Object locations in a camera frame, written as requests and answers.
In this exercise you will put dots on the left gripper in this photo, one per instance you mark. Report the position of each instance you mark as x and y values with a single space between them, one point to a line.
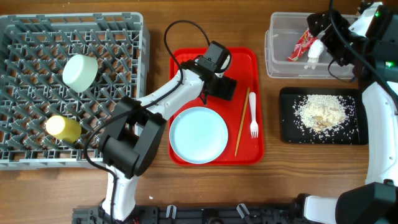
227 90

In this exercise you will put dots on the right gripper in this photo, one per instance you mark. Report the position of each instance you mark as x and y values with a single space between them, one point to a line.
323 26

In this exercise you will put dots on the white napkin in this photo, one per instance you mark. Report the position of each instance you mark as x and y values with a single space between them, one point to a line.
314 53

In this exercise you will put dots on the red sauce packet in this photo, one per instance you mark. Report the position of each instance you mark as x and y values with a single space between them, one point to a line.
303 44

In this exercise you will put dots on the large light blue plate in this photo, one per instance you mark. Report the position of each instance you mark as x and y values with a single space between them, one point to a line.
198 135

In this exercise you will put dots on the pile of rice waste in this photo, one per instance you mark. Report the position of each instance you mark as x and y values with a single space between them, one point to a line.
325 118

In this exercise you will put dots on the light green bowl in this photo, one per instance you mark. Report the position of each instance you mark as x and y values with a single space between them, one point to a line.
80 72

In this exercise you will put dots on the yellow plastic cup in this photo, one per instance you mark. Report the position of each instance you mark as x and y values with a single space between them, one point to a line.
63 128

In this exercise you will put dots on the small light green saucer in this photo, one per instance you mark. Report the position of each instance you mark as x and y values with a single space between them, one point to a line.
225 65

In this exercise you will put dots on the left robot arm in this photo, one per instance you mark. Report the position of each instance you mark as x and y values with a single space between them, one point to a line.
132 135

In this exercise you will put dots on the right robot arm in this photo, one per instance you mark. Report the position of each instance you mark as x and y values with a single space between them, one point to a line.
370 45

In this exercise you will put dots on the grey dishwasher rack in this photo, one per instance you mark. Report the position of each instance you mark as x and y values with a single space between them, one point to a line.
34 51

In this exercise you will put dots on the wooden chopstick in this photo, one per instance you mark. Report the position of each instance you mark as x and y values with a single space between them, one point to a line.
242 121

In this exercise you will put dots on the white plastic fork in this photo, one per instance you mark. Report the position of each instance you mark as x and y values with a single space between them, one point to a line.
254 128

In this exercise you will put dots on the clear plastic bin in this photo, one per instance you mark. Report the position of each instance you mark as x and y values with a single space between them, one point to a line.
284 31

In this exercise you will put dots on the black plastic tray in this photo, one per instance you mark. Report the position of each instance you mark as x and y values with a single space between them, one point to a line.
289 131

